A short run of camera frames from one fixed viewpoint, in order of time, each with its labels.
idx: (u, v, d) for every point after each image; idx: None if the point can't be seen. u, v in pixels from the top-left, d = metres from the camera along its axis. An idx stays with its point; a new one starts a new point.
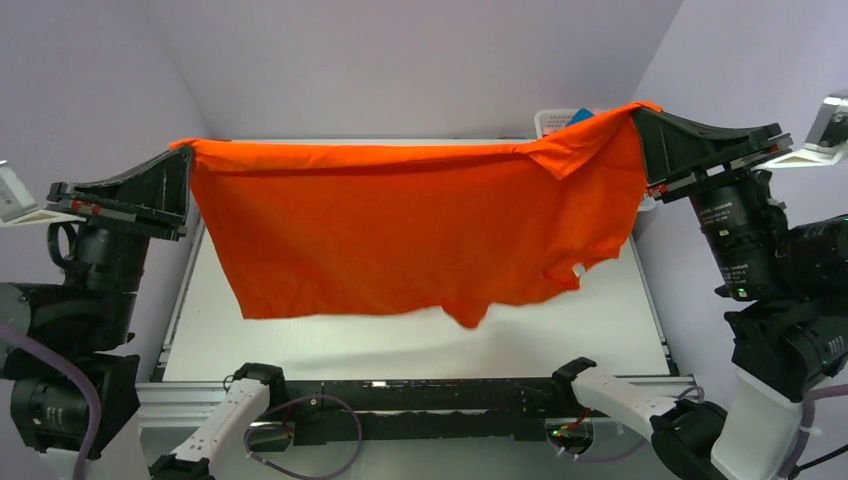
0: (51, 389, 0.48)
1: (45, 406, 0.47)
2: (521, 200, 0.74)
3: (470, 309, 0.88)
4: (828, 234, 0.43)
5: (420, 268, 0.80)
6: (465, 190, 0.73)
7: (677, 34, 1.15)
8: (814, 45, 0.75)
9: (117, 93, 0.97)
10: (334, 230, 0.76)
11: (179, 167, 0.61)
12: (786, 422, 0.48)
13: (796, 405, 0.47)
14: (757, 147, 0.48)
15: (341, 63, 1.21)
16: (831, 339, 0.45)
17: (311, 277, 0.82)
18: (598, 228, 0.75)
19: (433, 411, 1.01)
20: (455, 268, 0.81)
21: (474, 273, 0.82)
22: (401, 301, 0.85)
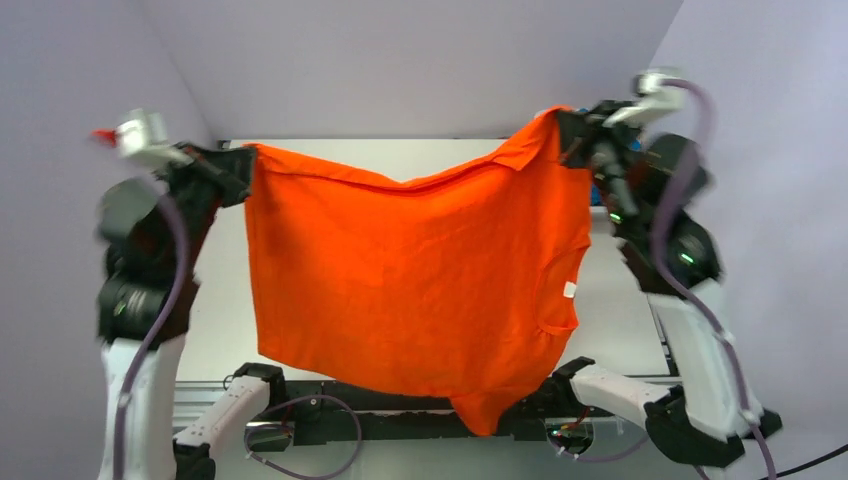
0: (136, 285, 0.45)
1: (128, 296, 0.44)
2: (504, 214, 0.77)
3: (479, 351, 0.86)
4: (658, 154, 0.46)
5: (424, 305, 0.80)
6: (463, 218, 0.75)
7: (683, 34, 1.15)
8: (819, 43, 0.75)
9: (117, 91, 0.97)
10: (350, 261, 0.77)
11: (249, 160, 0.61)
12: (701, 329, 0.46)
13: (692, 305, 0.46)
14: (610, 107, 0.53)
15: (342, 62, 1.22)
16: (691, 241, 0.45)
17: (323, 311, 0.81)
18: (569, 222, 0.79)
19: (433, 411, 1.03)
20: (458, 306, 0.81)
21: (478, 306, 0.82)
22: (409, 343, 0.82)
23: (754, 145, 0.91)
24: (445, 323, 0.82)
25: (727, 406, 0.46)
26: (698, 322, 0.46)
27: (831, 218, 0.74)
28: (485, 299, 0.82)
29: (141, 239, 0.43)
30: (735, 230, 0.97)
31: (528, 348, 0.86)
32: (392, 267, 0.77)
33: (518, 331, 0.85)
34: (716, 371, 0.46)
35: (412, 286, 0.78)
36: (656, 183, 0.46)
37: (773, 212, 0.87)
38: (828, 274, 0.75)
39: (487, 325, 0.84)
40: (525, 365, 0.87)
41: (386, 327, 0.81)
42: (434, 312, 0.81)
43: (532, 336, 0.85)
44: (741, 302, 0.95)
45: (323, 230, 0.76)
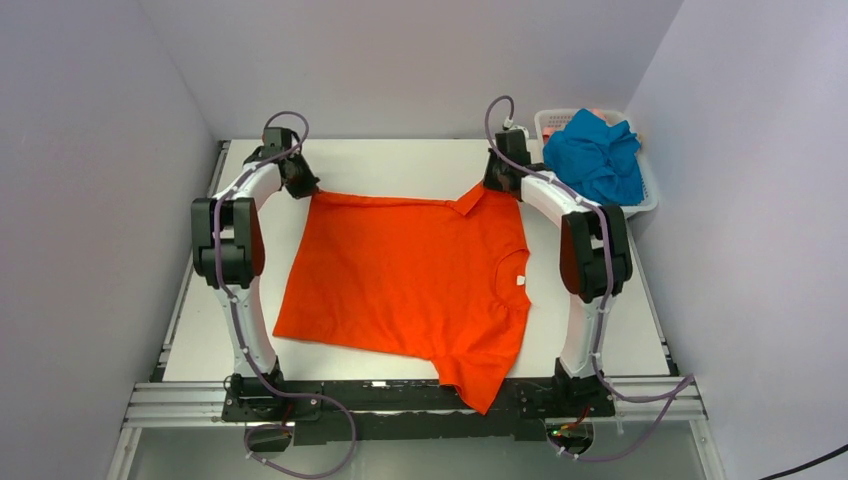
0: (264, 152, 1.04)
1: (263, 154, 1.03)
2: (461, 233, 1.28)
3: (451, 333, 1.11)
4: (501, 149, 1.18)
5: (410, 288, 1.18)
6: (429, 228, 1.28)
7: (676, 35, 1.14)
8: (814, 46, 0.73)
9: (121, 94, 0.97)
10: (364, 251, 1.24)
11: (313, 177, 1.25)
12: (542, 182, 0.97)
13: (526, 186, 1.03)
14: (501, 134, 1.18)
15: (343, 64, 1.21)
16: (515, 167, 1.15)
17: (340, 293, 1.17)
18: (505, 238, 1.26)
19: (433, 412, 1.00)
20: (434, 291, 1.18)
21: (447, 300, 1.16)
22: (398, 325, 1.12)
23: (748, 147, 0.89)
24: (428, 303, 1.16)
25: (563, 200, 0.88)
26: (536, 180, 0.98)
27: (823, 224, 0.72)
28: (451, 287, 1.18)
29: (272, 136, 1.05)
30: (728, 233, 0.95)
31: (493, 318, 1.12)
32: (396, 257, 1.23)
33: (481, 308, 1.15)
34: (553, 190, 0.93)
35: (407, 272, 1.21)
36: (509, 144, 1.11)
37: (763, 216, 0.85)
38: (818, 282, 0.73)
39: (457, 306, 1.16)
40: (492, 330, 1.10)
41: (387, 301, 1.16)
42: (418, 293, 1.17)
43: (493, 310, 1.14)
44: (733, 307, 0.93)
45: (353, 238, 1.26)
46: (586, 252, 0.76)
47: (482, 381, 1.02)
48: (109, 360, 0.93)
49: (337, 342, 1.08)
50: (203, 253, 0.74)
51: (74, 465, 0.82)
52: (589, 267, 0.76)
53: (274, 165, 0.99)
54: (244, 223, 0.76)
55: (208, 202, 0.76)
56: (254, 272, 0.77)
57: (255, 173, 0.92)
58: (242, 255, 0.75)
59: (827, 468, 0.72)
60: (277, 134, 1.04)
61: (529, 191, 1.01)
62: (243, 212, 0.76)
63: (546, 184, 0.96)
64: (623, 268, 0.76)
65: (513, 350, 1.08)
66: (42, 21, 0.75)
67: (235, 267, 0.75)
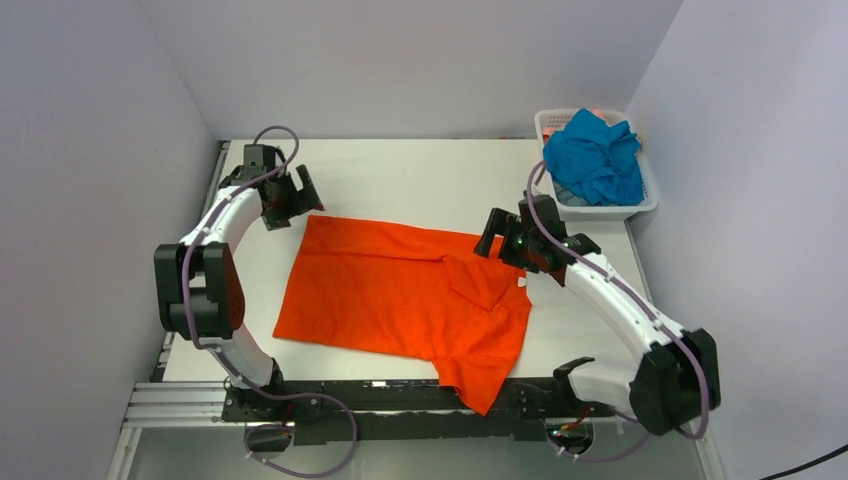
0: (242, 171, 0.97)
1: (242, 170, 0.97)
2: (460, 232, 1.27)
3: (452, 336, 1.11)
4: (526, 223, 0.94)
5: (410, 295, 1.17)
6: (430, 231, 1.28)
7: (676, 35, 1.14)
8: (816, 45, 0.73)
9: (120, 93, 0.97)
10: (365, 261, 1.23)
11: (310, 201, 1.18)
12: (597, 281, 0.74)
13: (578, 284, 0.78)
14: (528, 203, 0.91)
15: (342, 63, 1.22)
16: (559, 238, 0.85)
17: (340, 303, 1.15)
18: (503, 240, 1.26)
19: (433, 411, 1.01)
20: (434, 293, 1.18)
21: (447, 302, 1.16)
22: (399, 332, 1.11)
23: (748, 147, 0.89)
24: (428, 305, 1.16)
25: (635, 316, 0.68)
26: (589, 272, 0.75)
27: (822, 223, 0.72)
28: (452, 288, 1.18)
29: (252, 153, 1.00)
30: (727, 232, 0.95)
31: (492, 320, 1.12)
32: (396, 257, 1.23)
33: (481, 311, 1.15)
34: (615, 297, 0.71)
35: (407, 273, 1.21)
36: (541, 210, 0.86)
37: (764, 216, 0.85)
38: (818, 282, 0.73)
39: (457, 307, 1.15)
40: (493, 331, 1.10)
41: (387, 301, 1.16)
42: (418, 295, 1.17)
43: (493, 311, 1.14)
44: (733, 307, 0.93)
45: (353, 237, 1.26)
46: (672, 395, 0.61)
47: (482, 382, 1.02)
48: (108, 360, 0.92)
49: (336, 343, 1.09)
50: (172, 311, 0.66)
51: (74, 465, 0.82)
52: (675, 411, 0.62)
53: (252, 191, 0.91)
54: (216, 274, 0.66)
55: (174, 250, 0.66)
56: (231, 326, 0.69)
57: (231, 202, 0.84)
58: (215, 309, 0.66)
59: (829, 471, 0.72)
60: (257, 152, 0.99)
61: (575, 282, 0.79)
62: (213, 261, 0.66)
63: (604, 282, 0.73)
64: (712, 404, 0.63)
65: (513, 352, 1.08)
66: (41, 18, 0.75)
67: (210, 322, 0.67)
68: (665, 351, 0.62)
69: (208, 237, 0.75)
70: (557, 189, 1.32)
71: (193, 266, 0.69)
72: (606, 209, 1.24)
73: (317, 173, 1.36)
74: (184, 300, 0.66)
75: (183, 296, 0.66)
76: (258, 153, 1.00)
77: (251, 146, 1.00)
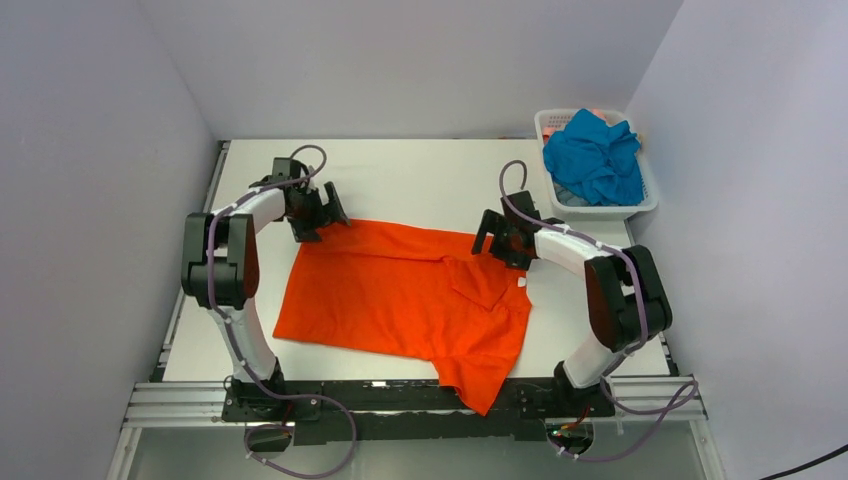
0: (269, 180, 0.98)
1: (269, 180, 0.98)
2: (460, 233, 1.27)
3: (452, 336, 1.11)
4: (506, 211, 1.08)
5: (410, 295, 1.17)
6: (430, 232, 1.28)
7: (676, 34, 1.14)
8: (816, 45, 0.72)
9: (120, 93, 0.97)
10: (365, 262, 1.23)
11: (334, 212, 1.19)
12: (554, 235, 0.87)
13: (548, 251, 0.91)
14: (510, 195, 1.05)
15: (341, 63, 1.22)
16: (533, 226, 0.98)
17: (339, 305, 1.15)
18: None
19: (433, 411, 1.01)
20: (434, 293, 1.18)
21: (447, 302, 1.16)
22: (399, 333, 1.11)
23: (748, 147, 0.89)
24: (428, 305, 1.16)
25: (583, 247, 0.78)
26: (550, 232, 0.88)
27: (823, 222, 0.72)
28: (452, 288, 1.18)
29: (281, 166, 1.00)
30: (728, 233, 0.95)
31: (492, 320, 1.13)
32: (395, 257, 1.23)
33: (481, 311, 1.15)
34: (570, 240, 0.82)
35: (407, 273, 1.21)
36: (517, 203, 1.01)
37: (764, 216, 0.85)
38: (818, 281, 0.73)
39: (457, 307, 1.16)
40: (492, 331, 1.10)
41: (387, 302, 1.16)
42: (418, 295, 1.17)
43: (493, 312, 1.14)
44: (733, 307, 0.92)
45: (353, 237, 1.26)
46: (617, 301, 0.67)
47: (482, 382, 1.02)
48: (108, 359, 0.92)
49: (337, 343, 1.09)
50: (194, 272, 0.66)
51: (73, 465, 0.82)
52: (623, 318, 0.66)
53: (278, 192, 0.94)
54: (239, 241, 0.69)
55: (204, 217, 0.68)
56: (246, 295, 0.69)
57: (258, 195, 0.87)
58: (233, 275, 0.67)
59: (828, 470, 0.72)
60: (286, 164, 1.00)
61: (543, 243, 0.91)
62: (239, 228, 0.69)
63: (563, 236, 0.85)
64: (658, 317, 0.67)
65: (513, 352, 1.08)
66: (42, 19, 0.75)
67: (227, 288, 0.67)
68: (604, 261, 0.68)
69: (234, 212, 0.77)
70: (557, 189, 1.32)
71: (218, 236, 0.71)
72: (606, 209, 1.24)
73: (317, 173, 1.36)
74: (206, 262, 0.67)
75: (206, 259, 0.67)
76: (287, 167, 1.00)
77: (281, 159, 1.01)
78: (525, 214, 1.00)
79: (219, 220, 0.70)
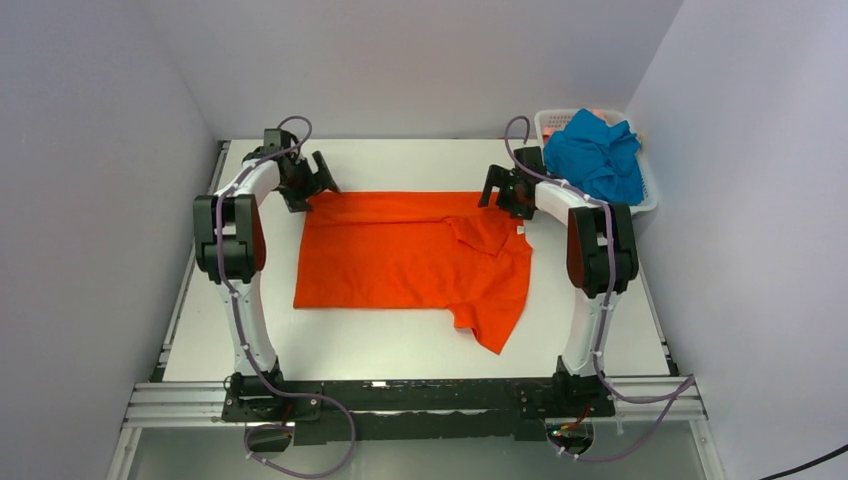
0: (261, 149, 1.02)
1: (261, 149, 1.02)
2: (451, 194, 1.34)
3: (465, 284, 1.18)
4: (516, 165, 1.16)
5: (419, 254, 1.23)
6: (430, 197, 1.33)
7: (676, 35, 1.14)
8: (815, 46, 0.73)
9: (120, 94, 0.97)
10: (369, 231, 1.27)
11: (326, 181, 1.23)
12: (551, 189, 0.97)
13: (544, 202, 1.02)
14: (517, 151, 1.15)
15: (341, 64, 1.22)
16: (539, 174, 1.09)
17: (350, 272, 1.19)
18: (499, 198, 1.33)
19: (433, 412, 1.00)
20: (441, 249, 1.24)
21: (455, 255, 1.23)
22: (413, 288, 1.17)
23: (748, 148, 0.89)
24: (438, 260, 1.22)
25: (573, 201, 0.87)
26: (549, 186, 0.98)
27: (821, 223, 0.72)
28: (456, 240, 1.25)
29: (271, 134, 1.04)
30: (728, 233, 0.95)
31: (498, 266, 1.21)
32: (400, 222, 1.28)
33: (487, 260, 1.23)
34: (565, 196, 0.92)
35: (413, 234, 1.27)
36: (526, 157, 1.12)
37: (764, 216, 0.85)
38: (818, 281, 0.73)
39: (465, 259, 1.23)
40: (501, 275, 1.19)
41: (397, 263, 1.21)
42: (427, 253, 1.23)
43: (498, 258, 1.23)
44: (733, 307, 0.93)
45: (353, 235, 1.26)
46: (590, 246, 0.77)
47: (497, 325, 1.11)
48: (109, 358, 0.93)
49: (355, 306, 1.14)
50: (206, 251, 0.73)
51: (74, 463, 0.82)
52: (592, 261, 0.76)
53: (273, 164, 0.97)
54: (244, 220, 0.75)
55: (209, 199, 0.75)
56: (255, 268, 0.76)
57: (255, 170, 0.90)
58: (242, 251, 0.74)
59: (828, 470, 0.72)
60: (276, 134, 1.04)
61: (542, 195, 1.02)
62: (244, 208, 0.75)
63: (558, 189, 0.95)
64: (629, 268, 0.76)
65: (522, 291, 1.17)
66: (42, 20, 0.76)
67: (237, 262, 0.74)
68: (587, 212, 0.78)
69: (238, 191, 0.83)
70: None
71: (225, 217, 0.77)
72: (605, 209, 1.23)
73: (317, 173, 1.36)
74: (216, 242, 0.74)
75: (216, 238, 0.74)
76: (276, 135, 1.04)
77: (272, 129, 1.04)
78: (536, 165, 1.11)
79: (224, 202, 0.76)
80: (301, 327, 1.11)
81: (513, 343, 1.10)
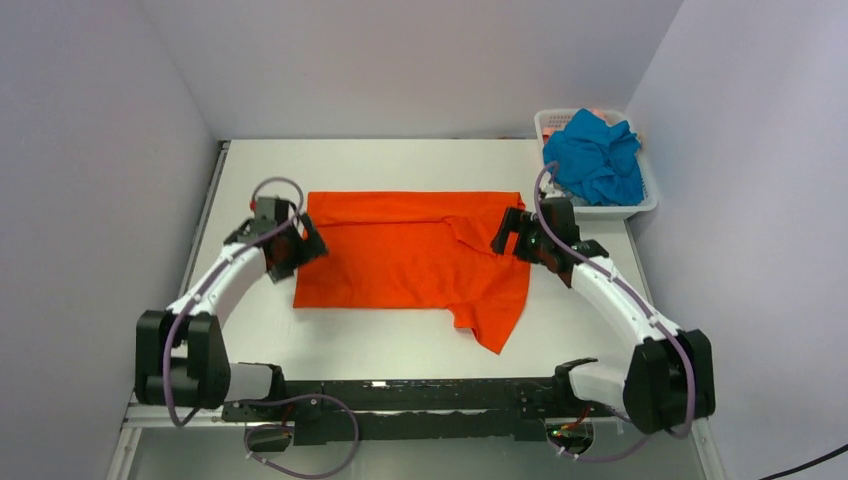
0: (251, 225, 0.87)
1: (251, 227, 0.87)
2: (452, 193, 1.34)
3: (464, 284, 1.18)
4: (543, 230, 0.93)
5: (419, 255, 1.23)
6: (430, 197, 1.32)
7: (675, 35, 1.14)
8: (814, 45, 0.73)
9: (120, 94, 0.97)
10: (369, 231, 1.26)
11: (316, 248, 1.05)
12: (602, 279, 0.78)
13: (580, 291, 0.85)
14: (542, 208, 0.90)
15: (340, 64, 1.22)
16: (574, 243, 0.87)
17: (349, 273, 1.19)
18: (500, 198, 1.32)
19: (433, 411, 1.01)
20: (441, 250, 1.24)
21: (455, 256, 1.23)
22: (413, 288, 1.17)
23: (748, 147, 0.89)
24: (438, 260, 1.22)
25: (633, 313, 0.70)
26: (593, 272, 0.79)
27: (821, 222, 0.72)
28: (457, 240, 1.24)
29: (263, 204, 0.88)
30: (728, 233, 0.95)
31: (498, 266, 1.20)
32: (400, 222, 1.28)
33: (487, 260, 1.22)
34: (616, 294, 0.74)
35: (413, 234, 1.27)
36: (555, 217, 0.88)
37: (765, 216, 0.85)
38: (818, 281, 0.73)
39: (465, 259, 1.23)
40: (501, 275, 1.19)
41: (398, 263, 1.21)
42: (427, 253, 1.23)
43: (498, 258, 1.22)
44: (733, 307, 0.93)
45: (353, 235, 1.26)
46: (663, 391, 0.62)
47: (497, 326, 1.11)
48: (108, 359, 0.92)
49: (355, 305, 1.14)
50: (149, 385, 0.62)
51: (72, 464, 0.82)
52: (665, 408, 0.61)
53: (255, 250, 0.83)
54: (199, 350, 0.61)
55: (160, 319, 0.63)
56: (210, 401, 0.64)
57: (231, 263, 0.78)
58: (193, 387, 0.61)
59: (828, 470, 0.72)
60: (269, 204, 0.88)
61: (580, 281, 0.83)
62: (198, 335, 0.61)
63: (608, 281, 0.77)
64: (706, 406, 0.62)
65: (522, 291, 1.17)
66: (40, 19, 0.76)
67: (185, 398, 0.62)
68: (656, 346, 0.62)
69: (197, 305, 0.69)
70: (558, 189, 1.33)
71: (179, 337, 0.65)
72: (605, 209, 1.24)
73: (317, 174, 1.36)
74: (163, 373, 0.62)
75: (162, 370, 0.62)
76: (265, 207, 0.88)
77: (263, 199, 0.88)
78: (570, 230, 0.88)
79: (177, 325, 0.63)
80: (301, 328, 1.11)
81: (513, 343, 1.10)
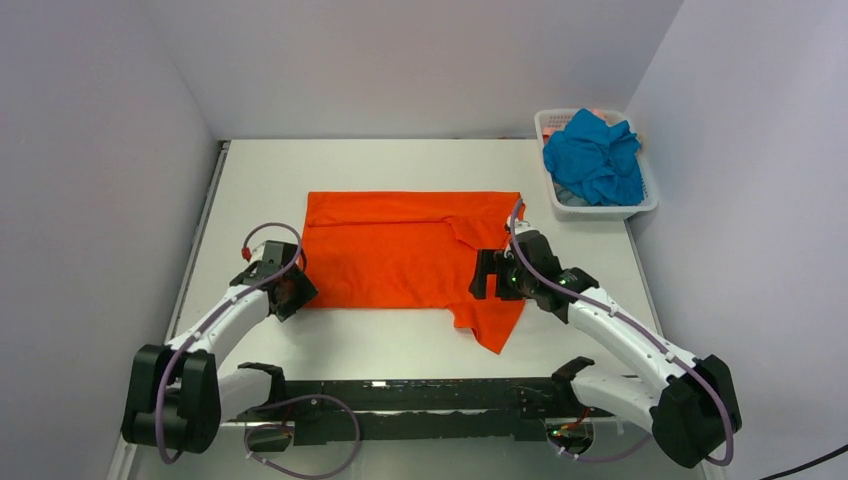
0: (258, 269, 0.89)
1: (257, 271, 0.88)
2: (452, 193, 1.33)
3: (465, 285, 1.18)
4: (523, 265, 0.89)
5: (417, 256, 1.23)
6: (430, 197, 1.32)
7: (676, 34, 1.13)
8: (816, 44, 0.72)
9: (120, 92, 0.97)
10: (369, 233, 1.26)
11: (312, 291, 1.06)
12: (602, 318, 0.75)
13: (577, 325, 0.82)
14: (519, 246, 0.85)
15: (341, 63, 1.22)
16: (562, 277, 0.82)
17: (348, 274, 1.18)
18: (500, 198, 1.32)
19: (433, 411, 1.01)
20: (440, 250, 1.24)
21: (455, 256, 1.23)
22: (412, 289, 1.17)
23: (748, 147, 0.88)
24: (438, 260, 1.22)
25: (647, 351, 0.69)
26: (593, 309, 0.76)
27: (823, 221, 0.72)
28: (456, 240, 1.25)
29: (272, 249, 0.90)
30: (728, 232, 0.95)
31: None
32: (400, 222, 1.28)
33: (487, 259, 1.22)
34: (621, 331, 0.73)
35: (413, 234, 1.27)
36: (533, 253, 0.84)
37: (766, 215, 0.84)
38: (818, 281, 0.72)
39: (465, 259, 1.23)
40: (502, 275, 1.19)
41: (397, 262, 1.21)
42: (427, 253, 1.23)
43: None
44: (733, 307, 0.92)
45: (354, 234, 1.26)
46: (694, 423, 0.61)
47: (497, 326, 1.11)
48: (107, 359, 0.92)
49: (355, 306, 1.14)
50: (139, 420, 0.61)
51: (71, 464, 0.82)
52: (700, 440, 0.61)
53: (257, 292, 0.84)
54: (192, 388, 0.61)
55: (157, 353, 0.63)
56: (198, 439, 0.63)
57: (234, 304, 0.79)
58: (184, 424, 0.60)
59: (828, 470, 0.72)
60: (277, 249, 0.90)
61: (578, 318, 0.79)
62: (193, 372, 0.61)
63: (609, 316, 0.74)
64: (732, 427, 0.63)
65: None
66: (41, 18, 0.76)
67: (175, 438, 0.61)
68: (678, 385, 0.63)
69: (197, 343, 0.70)
70: (558, 189, 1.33)
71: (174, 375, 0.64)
72: (606, 208, 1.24)
73: (316, 174, 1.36)
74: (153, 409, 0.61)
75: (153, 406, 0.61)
76: (273, 254, 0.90)
77: (270, 244, 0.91)
78: (551, 264, 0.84)
79: (174, 360, 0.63)
80: (301, 326, 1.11)
81: (514, 343, 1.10)
